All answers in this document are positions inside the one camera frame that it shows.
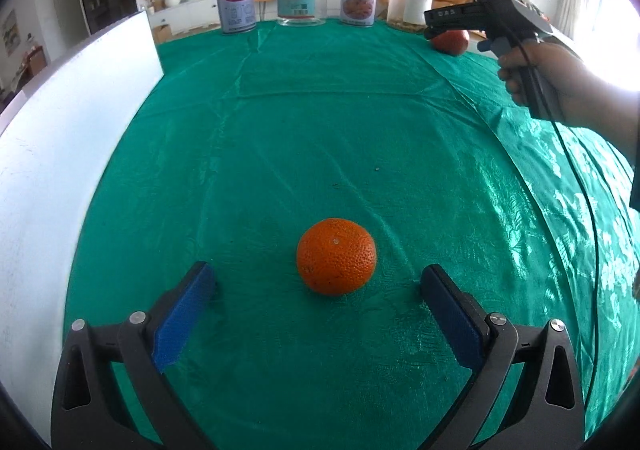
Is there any framed wall picture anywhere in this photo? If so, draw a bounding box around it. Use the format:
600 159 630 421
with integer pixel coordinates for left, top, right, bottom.
1 9 20 56

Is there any person's right forearm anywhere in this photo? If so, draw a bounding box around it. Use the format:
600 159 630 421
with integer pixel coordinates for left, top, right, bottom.
575 65 640 161

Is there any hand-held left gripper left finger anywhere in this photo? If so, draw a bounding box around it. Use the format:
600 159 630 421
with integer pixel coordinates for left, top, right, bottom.
50 261 217 450

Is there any white curtain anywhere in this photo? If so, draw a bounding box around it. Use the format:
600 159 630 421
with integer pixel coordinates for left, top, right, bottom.
555 0 601 41

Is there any small tangerine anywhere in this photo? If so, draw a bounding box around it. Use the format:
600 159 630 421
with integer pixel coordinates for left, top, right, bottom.
296 217 377 296

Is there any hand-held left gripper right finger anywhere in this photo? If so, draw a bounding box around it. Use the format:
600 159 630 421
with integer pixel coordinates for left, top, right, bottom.
420 264 586 450

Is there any green tablecloth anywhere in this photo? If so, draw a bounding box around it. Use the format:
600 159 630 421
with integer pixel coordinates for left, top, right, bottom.
65 20 640 450

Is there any white TV cabinet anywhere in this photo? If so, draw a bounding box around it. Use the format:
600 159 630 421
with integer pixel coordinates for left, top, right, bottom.
147 0 281 38

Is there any person's right hand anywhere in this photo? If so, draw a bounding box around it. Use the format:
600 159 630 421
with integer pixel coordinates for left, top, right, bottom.
497 41 596 128

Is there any clear jar black lid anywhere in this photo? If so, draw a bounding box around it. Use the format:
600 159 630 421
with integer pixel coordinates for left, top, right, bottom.
386 0 436 31

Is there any red apple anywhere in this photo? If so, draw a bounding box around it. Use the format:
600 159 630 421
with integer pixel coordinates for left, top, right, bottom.
431 29 472 57

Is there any black cable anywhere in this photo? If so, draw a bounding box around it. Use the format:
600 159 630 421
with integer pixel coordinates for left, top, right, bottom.
505 25 601 431

